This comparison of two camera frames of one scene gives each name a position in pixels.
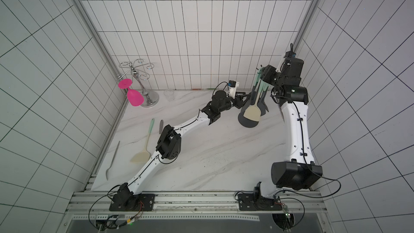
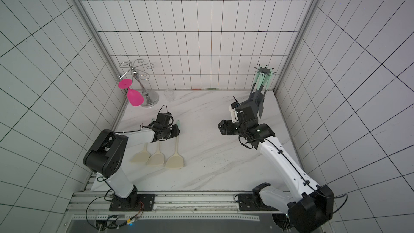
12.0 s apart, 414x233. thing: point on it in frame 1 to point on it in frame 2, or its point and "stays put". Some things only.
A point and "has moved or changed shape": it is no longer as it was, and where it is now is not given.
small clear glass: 169,95 stays put
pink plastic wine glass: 135,96 stays put
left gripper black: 240,102 to 176,133
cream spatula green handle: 144,156 stays put
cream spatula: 253,112 has moved or changed shape
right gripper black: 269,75 to 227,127
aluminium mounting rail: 305,206 stays put
